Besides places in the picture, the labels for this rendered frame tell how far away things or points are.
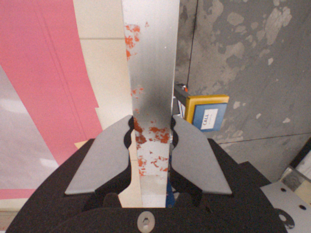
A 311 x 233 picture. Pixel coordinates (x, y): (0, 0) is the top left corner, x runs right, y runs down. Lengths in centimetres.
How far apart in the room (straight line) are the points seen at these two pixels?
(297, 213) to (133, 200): 34
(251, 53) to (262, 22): 27
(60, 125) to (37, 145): 6
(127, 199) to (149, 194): 10
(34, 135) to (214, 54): 147
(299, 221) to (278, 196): 5
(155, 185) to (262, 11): 175
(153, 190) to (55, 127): 16
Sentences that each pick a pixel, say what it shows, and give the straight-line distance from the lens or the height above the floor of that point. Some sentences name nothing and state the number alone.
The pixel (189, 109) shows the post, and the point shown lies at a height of 95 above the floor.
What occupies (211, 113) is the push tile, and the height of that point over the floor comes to 97.
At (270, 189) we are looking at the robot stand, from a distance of 43.
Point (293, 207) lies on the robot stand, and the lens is 43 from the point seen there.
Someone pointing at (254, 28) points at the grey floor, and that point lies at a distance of 175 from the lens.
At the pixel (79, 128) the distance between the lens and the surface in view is 19.
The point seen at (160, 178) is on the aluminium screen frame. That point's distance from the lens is 18.
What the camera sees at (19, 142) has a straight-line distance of 27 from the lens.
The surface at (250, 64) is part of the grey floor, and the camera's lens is 181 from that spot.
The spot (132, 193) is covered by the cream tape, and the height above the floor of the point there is 112.
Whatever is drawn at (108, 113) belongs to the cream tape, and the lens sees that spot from 16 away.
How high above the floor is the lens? 126
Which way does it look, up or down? 61 degrees down
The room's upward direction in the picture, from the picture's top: 161 degrees clockwise
